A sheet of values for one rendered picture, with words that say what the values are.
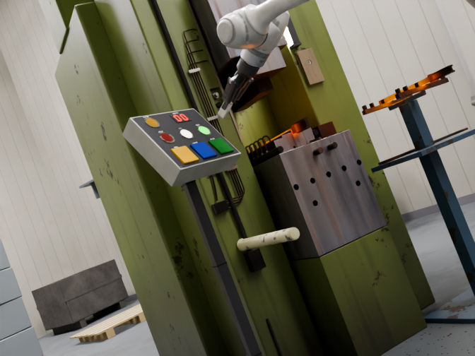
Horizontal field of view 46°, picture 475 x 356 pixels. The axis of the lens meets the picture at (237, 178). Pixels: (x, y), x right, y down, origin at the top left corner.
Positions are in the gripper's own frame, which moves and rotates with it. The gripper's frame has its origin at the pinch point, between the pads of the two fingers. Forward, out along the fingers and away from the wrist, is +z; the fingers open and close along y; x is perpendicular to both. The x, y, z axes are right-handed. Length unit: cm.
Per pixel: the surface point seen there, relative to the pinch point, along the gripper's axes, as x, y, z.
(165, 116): 14.0, -11.5, 13.1
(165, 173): -6.6, -26.9, 19.0
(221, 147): -7.2, -1.2, 12.4
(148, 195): 27, 23, 76
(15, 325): 125, 78, 340
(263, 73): 15.9, 42.6, -1.9
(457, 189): -51, 380, 104
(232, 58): 26.6, 31.9, -2.4
